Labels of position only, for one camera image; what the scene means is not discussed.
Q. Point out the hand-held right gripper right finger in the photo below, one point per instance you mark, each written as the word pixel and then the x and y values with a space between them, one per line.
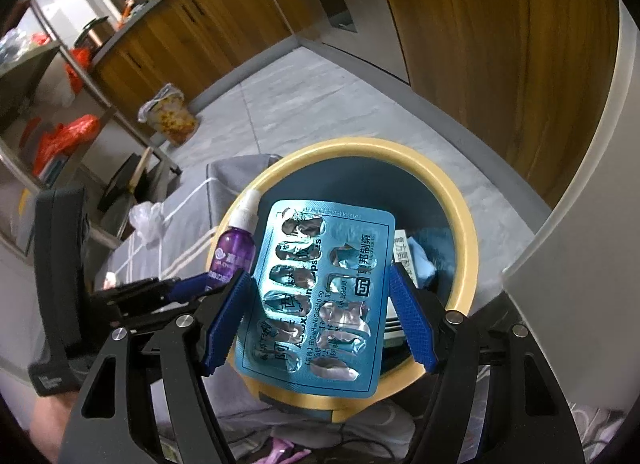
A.
pixel 412 319

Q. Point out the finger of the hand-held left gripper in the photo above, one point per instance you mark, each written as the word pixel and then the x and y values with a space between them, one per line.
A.
pixel 150 316
pixel 192 286

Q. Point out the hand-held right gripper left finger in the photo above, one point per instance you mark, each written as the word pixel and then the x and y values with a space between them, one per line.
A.
pixel 227 324

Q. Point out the purple spray bottle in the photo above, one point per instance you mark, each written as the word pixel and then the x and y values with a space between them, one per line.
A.
pixel 234 246

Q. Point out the blue blister pack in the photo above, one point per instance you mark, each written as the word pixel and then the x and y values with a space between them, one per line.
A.
pixel 320 294

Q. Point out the blue bin with yellow rim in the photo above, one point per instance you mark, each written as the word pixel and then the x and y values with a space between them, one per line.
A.
pixel 450 224

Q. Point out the person's left forearm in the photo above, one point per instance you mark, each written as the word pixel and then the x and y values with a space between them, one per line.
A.
pixel 47 426

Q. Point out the white medicine box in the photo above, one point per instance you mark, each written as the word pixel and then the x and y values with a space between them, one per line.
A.
pixel 407 249

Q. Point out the white plastic bag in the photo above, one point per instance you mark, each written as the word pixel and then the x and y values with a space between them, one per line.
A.
pixel 147 224

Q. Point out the orange plastic bag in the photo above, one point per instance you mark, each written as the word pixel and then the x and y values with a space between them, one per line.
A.
pixel 65 136
pixel 80 69

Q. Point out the yellow printed plastic bag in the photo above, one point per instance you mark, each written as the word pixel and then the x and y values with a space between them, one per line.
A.
pixel 167 116

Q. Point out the steel kitchen rack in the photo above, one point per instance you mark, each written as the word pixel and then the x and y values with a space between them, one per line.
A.
pixel 100 94

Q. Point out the dark pot with lid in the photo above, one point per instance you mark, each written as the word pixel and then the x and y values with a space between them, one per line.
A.
pixel 95 33

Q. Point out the wooden kitchen cabinets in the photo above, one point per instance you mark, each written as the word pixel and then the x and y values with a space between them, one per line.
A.
pixel 500 69

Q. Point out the grey kitchen countertop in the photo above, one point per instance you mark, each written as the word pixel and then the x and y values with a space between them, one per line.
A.
pixel 150 0

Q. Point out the steel built-in oven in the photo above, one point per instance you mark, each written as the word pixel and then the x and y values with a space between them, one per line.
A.
pixel 360 9

